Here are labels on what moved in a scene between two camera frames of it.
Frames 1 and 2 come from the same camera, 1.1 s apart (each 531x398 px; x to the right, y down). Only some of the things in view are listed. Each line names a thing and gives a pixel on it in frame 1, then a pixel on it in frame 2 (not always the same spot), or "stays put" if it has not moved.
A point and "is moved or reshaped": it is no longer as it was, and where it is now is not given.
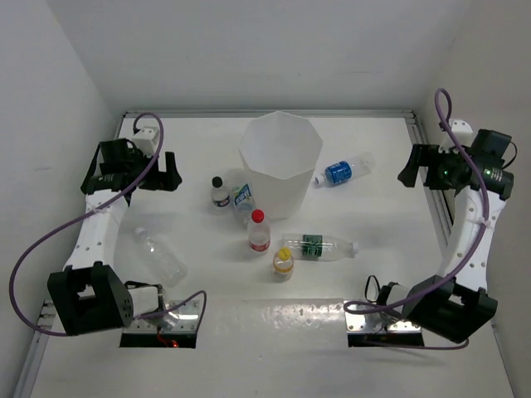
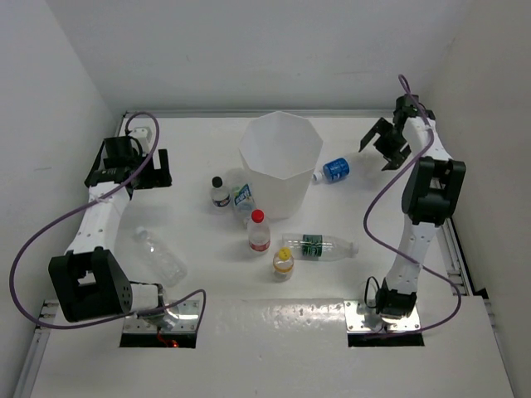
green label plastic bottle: x=319 y=248 stays put
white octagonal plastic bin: x=280 y=151 stays put
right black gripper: x=425 y=155 → x=397 y=155
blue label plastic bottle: x=343 y=172 is moved or reshaped
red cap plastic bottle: x=259 y=234 stays put
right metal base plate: x=356 y=322 stays put
